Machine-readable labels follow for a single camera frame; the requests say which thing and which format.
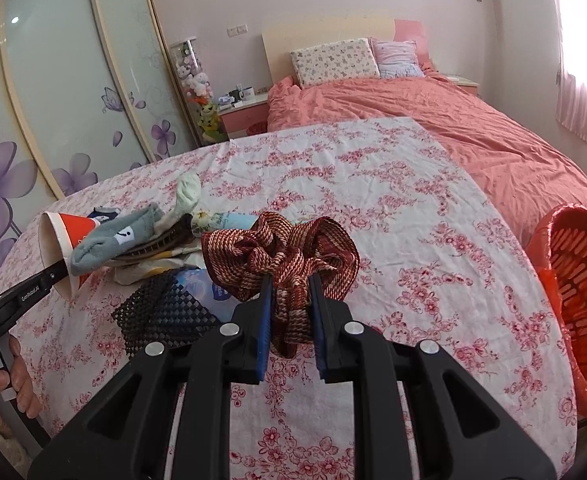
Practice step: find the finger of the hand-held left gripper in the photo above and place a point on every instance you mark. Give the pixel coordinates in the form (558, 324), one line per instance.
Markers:
(28, 296)

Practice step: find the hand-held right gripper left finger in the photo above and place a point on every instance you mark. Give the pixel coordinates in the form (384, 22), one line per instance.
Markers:
(265, 332)

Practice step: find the beige nightstand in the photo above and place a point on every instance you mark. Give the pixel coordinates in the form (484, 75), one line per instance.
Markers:
(466, 82)

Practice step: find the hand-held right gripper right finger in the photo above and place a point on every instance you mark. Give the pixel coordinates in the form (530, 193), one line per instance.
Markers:
(318, 332)

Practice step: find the black mesh mat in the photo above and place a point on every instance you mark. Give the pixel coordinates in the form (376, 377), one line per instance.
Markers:
(163, 315)

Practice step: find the clear tube of plush toys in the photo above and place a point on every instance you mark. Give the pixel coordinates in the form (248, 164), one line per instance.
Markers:
(198, 85)

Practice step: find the pink duvet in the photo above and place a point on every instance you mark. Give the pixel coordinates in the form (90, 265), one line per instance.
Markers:
(423, 105)

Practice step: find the red and white paper cup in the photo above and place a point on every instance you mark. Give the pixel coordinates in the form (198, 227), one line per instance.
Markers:
(55, 240)

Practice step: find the beige headboard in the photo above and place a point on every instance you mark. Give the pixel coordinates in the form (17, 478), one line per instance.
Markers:
(283, 40)

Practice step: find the pink striped pillow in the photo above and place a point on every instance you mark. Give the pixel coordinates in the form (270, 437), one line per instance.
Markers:
(398, 57)

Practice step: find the grey sock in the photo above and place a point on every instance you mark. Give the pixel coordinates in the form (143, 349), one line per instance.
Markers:
(108, 245)

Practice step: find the white wall socket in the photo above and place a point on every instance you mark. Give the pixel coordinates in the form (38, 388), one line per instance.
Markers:
(238, 30)

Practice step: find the wardrobe with flower print doors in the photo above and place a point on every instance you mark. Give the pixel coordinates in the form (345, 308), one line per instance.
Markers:
(73, 85)

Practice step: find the pink floral tablecloth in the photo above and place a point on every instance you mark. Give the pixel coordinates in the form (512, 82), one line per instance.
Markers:
(373, 185)

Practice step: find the pink and white nightstand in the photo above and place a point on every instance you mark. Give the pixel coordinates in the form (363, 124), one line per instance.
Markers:
(238, 115)

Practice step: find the orange plastic basket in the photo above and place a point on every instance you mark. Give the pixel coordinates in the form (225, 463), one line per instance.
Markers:
(573, 280)

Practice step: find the white mug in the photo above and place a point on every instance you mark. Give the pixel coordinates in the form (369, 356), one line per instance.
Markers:
(246, 93)

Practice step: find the brown hair clip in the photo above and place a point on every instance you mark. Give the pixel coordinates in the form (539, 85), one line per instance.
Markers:
(163, 242)

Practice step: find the small red basket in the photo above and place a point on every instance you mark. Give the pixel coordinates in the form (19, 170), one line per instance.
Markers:
(257, 128)

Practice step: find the light green sock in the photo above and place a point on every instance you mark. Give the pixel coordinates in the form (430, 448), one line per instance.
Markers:
(188, 192)

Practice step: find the blue plastic packet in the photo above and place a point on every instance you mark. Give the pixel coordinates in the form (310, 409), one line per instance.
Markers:
(203, 290)

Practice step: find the floral pillow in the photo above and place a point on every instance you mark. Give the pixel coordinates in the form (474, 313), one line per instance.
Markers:
(336, 62)

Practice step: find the dark red woven scrunchie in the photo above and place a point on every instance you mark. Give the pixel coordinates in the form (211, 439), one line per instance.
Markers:
(293, 250)

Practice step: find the black mug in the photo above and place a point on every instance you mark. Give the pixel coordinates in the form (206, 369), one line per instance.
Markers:
(234, 96)

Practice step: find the person's left hand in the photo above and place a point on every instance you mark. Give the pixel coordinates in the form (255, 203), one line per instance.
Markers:
(25, 385)

